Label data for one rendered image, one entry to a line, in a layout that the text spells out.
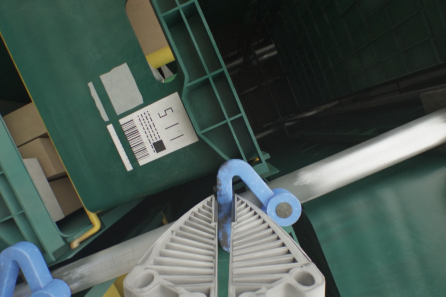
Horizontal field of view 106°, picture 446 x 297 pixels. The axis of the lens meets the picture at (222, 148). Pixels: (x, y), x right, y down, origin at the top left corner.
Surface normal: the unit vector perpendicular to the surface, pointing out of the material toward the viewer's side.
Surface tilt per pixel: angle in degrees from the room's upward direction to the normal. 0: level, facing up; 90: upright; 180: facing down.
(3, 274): 90
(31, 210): 0
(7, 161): 0
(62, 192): 0
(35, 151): 90
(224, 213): 90
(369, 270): 96
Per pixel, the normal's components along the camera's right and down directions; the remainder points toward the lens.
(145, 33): 0.39, 0.92
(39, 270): 0.94, -0.33
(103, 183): -0.14, 0.13
